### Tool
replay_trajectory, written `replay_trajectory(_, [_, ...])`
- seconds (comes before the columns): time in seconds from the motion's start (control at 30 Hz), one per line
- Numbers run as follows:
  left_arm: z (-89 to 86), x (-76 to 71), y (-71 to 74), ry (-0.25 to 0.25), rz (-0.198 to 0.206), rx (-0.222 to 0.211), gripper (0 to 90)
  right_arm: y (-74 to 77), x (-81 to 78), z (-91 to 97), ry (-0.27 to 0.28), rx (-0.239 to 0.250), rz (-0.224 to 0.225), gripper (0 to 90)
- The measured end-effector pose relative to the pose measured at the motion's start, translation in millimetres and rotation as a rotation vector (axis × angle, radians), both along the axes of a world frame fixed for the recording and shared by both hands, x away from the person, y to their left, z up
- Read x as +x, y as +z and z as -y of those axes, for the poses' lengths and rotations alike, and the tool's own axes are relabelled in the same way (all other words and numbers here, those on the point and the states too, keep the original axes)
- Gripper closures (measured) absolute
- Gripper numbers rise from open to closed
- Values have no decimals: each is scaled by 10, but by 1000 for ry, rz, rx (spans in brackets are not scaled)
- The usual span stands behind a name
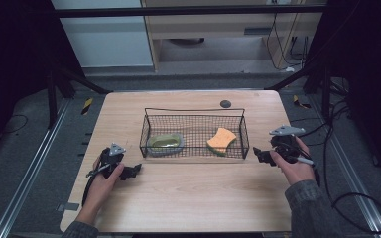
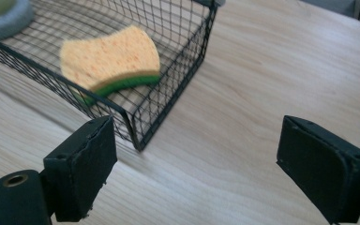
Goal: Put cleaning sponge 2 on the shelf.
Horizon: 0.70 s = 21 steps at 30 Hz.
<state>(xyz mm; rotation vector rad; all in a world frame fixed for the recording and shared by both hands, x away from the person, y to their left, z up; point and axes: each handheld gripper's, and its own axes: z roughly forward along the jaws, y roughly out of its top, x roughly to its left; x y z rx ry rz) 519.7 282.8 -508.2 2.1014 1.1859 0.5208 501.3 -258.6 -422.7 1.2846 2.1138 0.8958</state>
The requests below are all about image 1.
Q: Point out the white cabinet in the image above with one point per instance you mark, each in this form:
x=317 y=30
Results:
x=105 y=43

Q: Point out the person's left hand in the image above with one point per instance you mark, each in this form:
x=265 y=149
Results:
x=104 y=188

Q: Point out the wooden cabinet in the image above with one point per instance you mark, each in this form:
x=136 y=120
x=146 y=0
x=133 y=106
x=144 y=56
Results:
x=211 y=29

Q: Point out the round grey table grommet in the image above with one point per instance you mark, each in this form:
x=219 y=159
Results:
x=225 y=104

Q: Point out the person's right hand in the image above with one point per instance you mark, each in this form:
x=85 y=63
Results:
x=294 y=172

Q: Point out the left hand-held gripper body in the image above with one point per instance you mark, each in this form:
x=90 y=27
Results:
x=112 y=158

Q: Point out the black horizontal frame bar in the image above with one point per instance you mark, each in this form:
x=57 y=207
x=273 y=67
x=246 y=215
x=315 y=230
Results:
x=178 y=11

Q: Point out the black and yellow tape strip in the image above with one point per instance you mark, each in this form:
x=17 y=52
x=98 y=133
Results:
x=87 y=106
x=300 y=103

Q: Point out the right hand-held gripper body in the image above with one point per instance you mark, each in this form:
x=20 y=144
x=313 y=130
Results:
x=284 y=142

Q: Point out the black metal stand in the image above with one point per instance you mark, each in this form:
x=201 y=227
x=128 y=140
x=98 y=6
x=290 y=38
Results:
x=325 y=95
x=51 y=99

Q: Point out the aluminium floor rail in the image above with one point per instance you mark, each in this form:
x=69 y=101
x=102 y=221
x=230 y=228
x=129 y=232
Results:
x=29 y=172
x=354 y=178

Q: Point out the grey tape patch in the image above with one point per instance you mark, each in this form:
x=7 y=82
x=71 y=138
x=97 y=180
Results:
x=67 y=207

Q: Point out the orange and green sponge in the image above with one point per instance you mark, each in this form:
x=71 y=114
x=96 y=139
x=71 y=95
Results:
x=223 y=137

